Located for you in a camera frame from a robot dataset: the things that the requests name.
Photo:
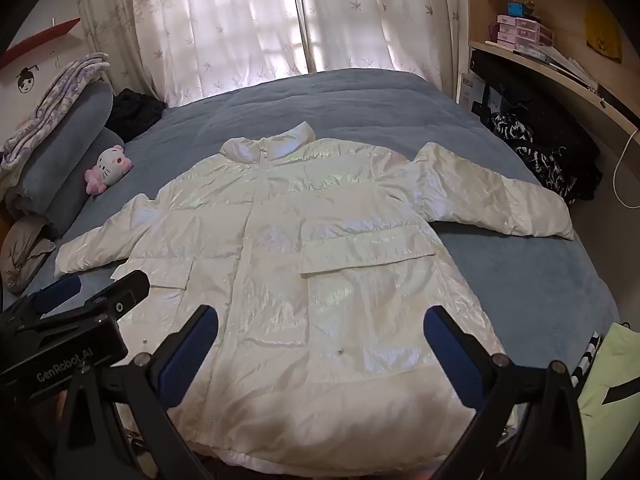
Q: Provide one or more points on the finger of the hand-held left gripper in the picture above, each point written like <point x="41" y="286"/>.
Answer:
<point x="125" y="292"/>
<point x="57" y="291"/>

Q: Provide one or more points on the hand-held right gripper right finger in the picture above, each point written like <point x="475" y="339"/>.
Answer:
<point x="452" y="357"/>

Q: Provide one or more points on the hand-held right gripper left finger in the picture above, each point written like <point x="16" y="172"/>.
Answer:
<point x="192" y="355"/>

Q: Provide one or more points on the white shiny puffer jacket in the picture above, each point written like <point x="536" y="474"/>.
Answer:
<point x="300" y="260"/>

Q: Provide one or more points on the grey pillow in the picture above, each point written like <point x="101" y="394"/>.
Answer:
<point x="80" y="185"/>
<point x="70" y="120"/>

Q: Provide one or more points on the pink white cat plush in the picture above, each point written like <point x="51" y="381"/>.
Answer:
<point x="107" y="165"/>

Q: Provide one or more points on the black white striped cloth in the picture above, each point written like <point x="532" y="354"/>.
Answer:
<point x="587" y="357"/>

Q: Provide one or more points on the light green garment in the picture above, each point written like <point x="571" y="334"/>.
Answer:
<point x="615" y="360"/>

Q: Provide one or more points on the black knitted cloth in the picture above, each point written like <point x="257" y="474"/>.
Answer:
<point x="132" y="112"/>

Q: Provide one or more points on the purple floral blanket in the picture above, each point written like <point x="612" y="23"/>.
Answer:
<point x="55" y="90"/>

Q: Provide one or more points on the black white patterned garment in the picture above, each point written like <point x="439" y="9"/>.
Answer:
<point x="545" y="160"/>

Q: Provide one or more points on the grey-blue fleece blanket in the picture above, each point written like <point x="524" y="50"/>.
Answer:
<point x="350" y="110"/>

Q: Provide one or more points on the white cardboard box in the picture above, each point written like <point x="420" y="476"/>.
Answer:
<point x="472" y="90"/>

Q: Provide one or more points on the white leaf-print curtain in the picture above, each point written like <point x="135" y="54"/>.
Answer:
<point x="375" y="15"/>
<point x="200" y="25"/>

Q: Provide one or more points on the white papers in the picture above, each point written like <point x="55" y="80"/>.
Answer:
<point x="562" y="61"/>

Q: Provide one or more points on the stack of pink boxes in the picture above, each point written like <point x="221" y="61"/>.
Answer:
<point x="522" y="32"/>

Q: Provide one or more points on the blue box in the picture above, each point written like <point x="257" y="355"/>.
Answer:
<point x="517" y="9"/>

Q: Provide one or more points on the yellow cloth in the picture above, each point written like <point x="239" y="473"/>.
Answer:
<point x="602" y="35"/>

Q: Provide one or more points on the cartoon face wall sticker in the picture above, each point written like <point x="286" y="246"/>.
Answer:
<point x="25" y="81"/>

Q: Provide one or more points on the red wall shelf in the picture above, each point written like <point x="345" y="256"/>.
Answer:
<point x="45" y="36"/>

